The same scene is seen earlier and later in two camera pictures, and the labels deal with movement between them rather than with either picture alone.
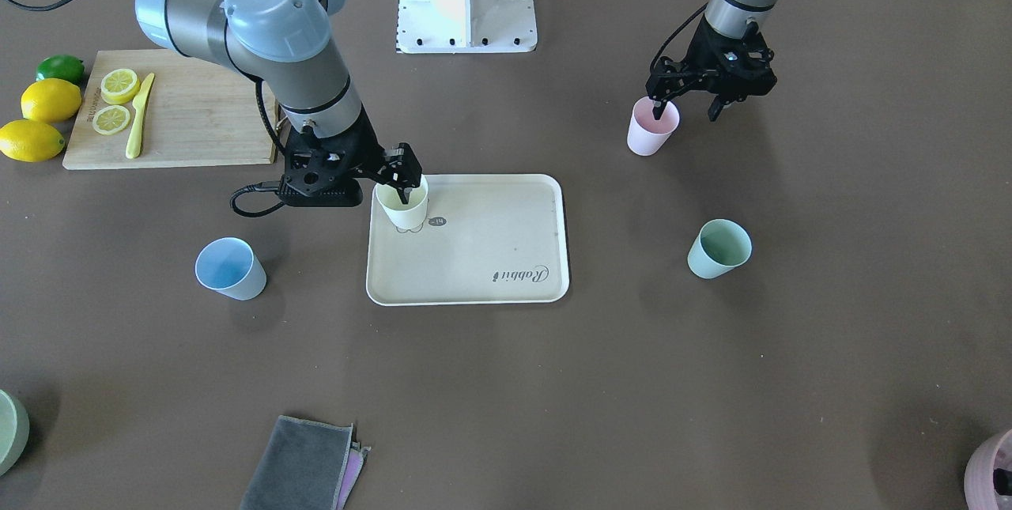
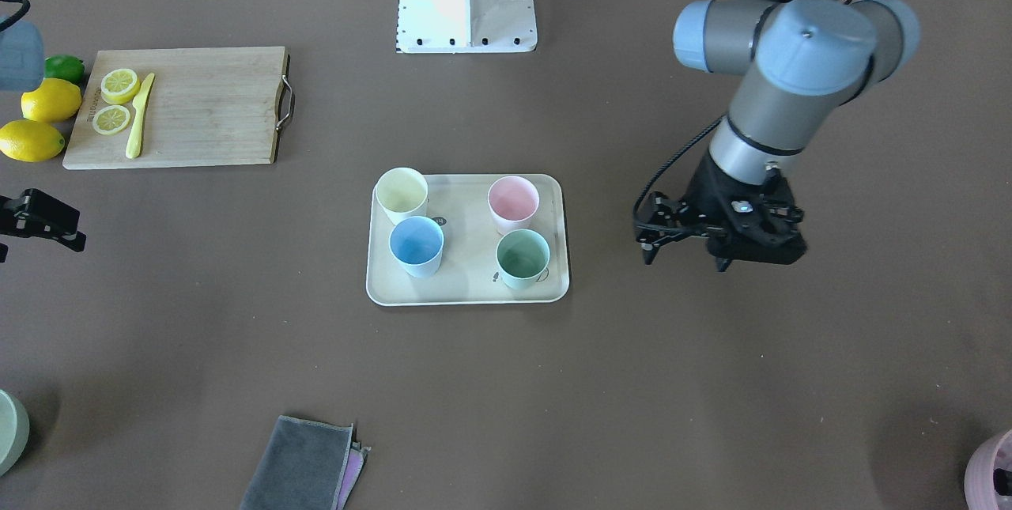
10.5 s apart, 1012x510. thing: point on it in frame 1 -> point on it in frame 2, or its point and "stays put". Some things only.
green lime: (62, 66) stays put
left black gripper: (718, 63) -> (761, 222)
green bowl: (15, 432) stays put
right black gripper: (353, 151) -> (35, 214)
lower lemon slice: (111, 119) stays put
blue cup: (231, 267) -> (417, 246)
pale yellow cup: (409, 214) stays put
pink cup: (645, 134) -> (513, 202)
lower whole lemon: (31, 141) stays put
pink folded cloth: (356, 463) stays put
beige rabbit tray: (488, 239) stays put
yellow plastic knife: (138, 103) stays put
